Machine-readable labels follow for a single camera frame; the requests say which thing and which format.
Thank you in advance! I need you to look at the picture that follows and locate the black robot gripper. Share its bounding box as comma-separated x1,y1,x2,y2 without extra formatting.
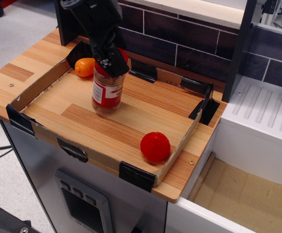
69,0,129,78

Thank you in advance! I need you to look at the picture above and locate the red-capped spice bottle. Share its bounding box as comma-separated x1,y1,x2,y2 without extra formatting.
92,62,126,115

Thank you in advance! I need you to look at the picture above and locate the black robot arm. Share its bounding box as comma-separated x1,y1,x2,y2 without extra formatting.
60,0,129,78

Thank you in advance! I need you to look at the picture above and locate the taped cardboard fence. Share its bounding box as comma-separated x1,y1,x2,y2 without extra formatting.
6,42,226,200

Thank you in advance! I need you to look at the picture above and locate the orange toy carrot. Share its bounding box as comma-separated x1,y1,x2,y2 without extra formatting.
74,58,95,78

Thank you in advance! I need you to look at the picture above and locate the red toy strawberry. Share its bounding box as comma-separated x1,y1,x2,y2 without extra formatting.
140,132,171,162

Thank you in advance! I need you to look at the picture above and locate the grey oven control panel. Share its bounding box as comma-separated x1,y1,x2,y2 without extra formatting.
55,170,114,233

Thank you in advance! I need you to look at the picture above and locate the white toy sink drainboard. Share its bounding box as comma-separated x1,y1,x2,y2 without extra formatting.
213,77,282,185

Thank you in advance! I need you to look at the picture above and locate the dark grey left post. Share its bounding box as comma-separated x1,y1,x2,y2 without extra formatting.
54,0,87,46

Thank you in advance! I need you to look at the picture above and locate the dark grey post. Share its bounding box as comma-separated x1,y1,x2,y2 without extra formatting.
222,0,257,102
54,0,87,46

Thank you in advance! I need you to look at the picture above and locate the dark grey right post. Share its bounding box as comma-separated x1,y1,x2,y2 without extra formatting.
222,0,257,102

